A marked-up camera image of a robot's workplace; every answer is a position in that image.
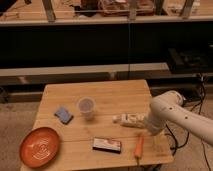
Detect orange pepper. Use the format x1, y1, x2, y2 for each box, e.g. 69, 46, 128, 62
134, 135, 144, 164

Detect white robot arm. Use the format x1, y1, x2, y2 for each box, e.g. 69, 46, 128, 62
143, 91, 213, 146

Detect orange ceramic bowl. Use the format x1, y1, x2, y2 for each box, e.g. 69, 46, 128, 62
19, 127, 60, 168

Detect clear plastic cup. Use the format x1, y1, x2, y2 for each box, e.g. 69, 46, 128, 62
77, 97, 95, 120

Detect wooden table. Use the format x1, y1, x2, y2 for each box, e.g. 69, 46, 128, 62
20, 79, 175, 171

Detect white plastic bottle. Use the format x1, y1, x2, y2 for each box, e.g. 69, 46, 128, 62
112, 113, 145, 128

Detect blue sponge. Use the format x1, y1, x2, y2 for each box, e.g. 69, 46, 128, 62
54, 107, 73, 124

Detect black rectangular box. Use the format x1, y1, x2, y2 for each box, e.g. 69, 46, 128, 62
92, 137, 122, 154

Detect long wooden bench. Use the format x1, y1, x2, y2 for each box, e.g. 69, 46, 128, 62
0, 62, 169, 85

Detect black device on floor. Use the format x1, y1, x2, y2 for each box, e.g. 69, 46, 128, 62
167, 48, 213, 74

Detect black cables on floor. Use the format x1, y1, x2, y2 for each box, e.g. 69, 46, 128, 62
163, 73, 213, 171

